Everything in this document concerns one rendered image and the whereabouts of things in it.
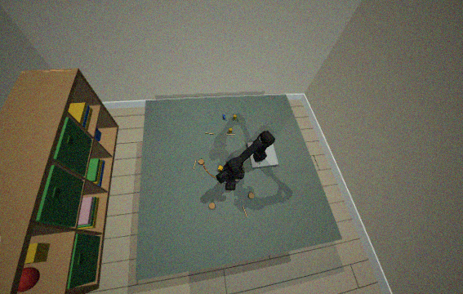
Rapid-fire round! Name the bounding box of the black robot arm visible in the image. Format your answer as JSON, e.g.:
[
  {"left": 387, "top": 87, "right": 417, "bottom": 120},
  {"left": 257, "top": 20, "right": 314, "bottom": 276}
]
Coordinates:
[{"left": 216, "top": 131, "right": 275, "bottom": 184}]

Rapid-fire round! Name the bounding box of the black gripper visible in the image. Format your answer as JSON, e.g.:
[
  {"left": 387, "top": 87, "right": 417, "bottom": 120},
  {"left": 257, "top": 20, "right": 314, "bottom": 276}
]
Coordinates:
[{"left": 225, "top": 176, "right": 235, "bottom": 190}]

